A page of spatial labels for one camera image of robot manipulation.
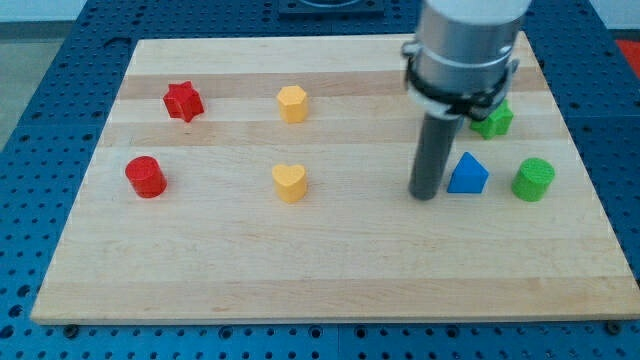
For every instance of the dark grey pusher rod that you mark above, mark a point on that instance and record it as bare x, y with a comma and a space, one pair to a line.
432, 152

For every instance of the blue triangle block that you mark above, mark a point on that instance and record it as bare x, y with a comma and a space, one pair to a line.
469, 176

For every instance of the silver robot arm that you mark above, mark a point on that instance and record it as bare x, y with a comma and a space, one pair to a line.
459, 66

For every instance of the green star block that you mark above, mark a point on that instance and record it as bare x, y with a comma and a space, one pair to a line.
496, 124

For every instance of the green cylinder block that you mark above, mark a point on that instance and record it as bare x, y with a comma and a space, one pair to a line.
532, 179

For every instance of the yellow hexagon block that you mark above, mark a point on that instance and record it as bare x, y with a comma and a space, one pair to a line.
293, 104

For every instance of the yellow heart block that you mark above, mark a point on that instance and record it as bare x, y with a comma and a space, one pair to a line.
290, 182

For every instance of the wooden board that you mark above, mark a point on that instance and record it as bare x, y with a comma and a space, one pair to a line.
219, 246

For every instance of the red star block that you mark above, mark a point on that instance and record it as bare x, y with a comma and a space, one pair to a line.
183, 101

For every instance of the red cylinder block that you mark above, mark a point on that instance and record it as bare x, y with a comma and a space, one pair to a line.
146, 177

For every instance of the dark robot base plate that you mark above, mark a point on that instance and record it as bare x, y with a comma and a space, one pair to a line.
298, 8

